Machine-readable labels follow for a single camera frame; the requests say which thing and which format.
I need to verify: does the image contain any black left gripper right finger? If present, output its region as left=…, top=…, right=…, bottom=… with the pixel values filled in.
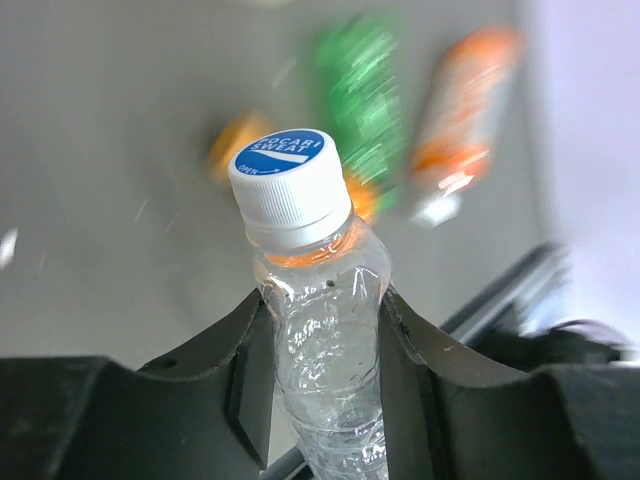
left=379, top=291, right=639, bottom=479

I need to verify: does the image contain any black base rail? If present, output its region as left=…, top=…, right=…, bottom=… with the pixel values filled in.
left=441, top=243, right=639, bottom=371

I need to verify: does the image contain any orange bottle white cap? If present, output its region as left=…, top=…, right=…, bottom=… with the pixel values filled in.
left=409, top=27, right=522, bottom=226

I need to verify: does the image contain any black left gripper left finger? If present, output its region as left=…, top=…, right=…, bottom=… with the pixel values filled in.
left=1, top=292, right=274, bottom=479

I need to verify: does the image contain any green plastic bottle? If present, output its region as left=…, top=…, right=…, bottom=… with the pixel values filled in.
left=314, top=12, right=407, bottom=219

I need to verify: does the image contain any small orange bottle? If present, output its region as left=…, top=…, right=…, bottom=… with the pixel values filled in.
left=208, top=110, right=379, bottom=224

